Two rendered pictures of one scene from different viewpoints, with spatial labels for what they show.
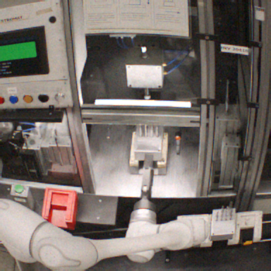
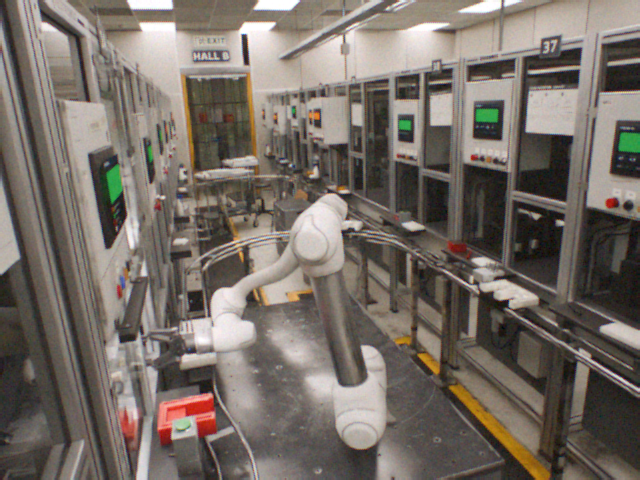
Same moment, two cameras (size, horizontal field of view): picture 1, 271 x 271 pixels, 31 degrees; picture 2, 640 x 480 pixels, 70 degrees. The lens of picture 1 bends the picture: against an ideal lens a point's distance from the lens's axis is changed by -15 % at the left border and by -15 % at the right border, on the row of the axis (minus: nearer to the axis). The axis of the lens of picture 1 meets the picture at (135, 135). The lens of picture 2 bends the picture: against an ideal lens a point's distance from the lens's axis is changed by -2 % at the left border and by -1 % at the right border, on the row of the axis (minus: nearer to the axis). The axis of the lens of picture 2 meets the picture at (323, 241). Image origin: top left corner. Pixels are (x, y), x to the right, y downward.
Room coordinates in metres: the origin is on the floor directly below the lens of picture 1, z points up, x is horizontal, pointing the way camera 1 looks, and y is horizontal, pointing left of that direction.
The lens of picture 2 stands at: (1.21, 1.52, 1.80)
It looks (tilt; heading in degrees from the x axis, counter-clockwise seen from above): 17 degrees down; 246
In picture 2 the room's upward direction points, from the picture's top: 3 degrees counter-clockwise
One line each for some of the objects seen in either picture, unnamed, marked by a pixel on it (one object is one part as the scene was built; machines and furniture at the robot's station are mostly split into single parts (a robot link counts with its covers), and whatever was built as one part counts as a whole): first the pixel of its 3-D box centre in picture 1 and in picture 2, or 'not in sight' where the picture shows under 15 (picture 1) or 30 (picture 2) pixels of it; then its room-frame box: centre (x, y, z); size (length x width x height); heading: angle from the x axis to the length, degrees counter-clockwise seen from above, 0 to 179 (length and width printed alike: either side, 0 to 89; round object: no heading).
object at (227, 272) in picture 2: not in sight; (221, 245); (0.02, -4.57, 0.01); 5.85 x 0.59 x 0.01; 81
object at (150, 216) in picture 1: (143, 220); (204, 341); (1.01, 0.00, 1.01); 0.09 x 0.06 x 0.09; 81
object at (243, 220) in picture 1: (220, 233); (197, 346); (1.00, -0.30, 0.84); 0.36 x 0.14 x 0.10; 81
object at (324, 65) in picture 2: not in sight; (359, 110); (-3.90, -7.65, 1.65); 4.64 x 0.08 x 3.30; 171
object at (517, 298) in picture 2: not in sight; (501, 294); (-0.48, -0.07, 0.84); 0.37 x 0.14 x 0.10; 81
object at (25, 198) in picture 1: (22, 196); (183, 445); (1.16, 0.46, 0.97); 0.08 x 0.08 x 0.12; 81
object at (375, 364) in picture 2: not in sight; (364, 377); (0.50, 0.24, 0.85); 0.18 x 0.16 x 0.22; 58
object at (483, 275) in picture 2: not in sight; (488, 271); (-0.50, -0.19, 0.92); 0.13 x 0.10 x 0.09; 171
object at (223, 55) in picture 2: not in sight; (211, 56); (-0.86, -8.05, 2.82); 0.75 x 0.04 x 0.25; 171
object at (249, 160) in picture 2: not in sight; (243, 183); (-0.92, -6.67, 0.48); 0.84 x 0.58 x 0.97; 89
